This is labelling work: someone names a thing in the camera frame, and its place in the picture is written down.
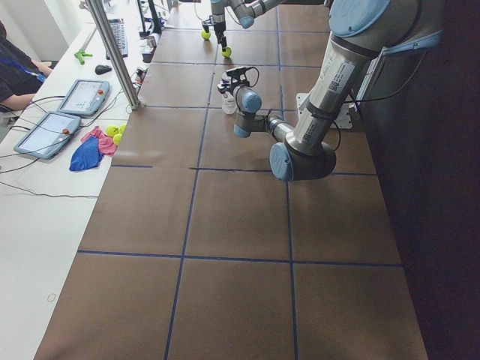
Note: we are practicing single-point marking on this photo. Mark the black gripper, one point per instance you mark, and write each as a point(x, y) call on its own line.
point(217, 19)
point(229, 88)

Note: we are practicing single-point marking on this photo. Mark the white tennis ball can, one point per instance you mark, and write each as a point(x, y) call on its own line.
point(228, 101)

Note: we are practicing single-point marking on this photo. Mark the yellow Wilson tennis ball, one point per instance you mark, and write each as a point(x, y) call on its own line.
point(205, 35)

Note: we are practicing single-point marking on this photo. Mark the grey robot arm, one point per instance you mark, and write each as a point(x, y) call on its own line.
point(245, 12)
point(360, 31)

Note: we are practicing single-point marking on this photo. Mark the metal cup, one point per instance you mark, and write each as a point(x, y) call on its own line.
point(151, 41)

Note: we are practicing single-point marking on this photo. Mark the black keyboard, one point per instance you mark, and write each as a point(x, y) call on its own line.
point(118, 31)

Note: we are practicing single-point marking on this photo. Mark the black computer mouse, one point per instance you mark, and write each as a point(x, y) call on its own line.
point(102, 69)

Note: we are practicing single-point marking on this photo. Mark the pink cloth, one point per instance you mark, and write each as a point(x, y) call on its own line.
point(106, 145)

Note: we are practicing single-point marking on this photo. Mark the green plastic tool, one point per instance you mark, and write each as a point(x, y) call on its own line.
point(80, 56)

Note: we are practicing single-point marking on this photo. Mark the upper teach pendant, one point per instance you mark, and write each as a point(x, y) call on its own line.
point(85, 97)

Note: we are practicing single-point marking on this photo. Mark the teach pendant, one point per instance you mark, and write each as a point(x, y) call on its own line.
point(85, 97)
point(47, 138)

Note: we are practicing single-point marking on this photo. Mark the blue cloth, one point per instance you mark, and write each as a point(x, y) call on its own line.
point(86, 156)

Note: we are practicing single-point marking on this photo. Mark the lower teach pendant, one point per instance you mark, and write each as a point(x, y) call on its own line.
point(47, 138)

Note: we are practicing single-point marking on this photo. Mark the seated person dark shirt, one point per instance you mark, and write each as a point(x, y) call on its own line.
point(21, 76)

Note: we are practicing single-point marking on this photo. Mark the aluminium frame post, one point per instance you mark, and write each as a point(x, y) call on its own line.
point(96, 9)

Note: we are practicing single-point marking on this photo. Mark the yellow ball by post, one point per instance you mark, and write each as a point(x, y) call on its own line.
point(111, 130)

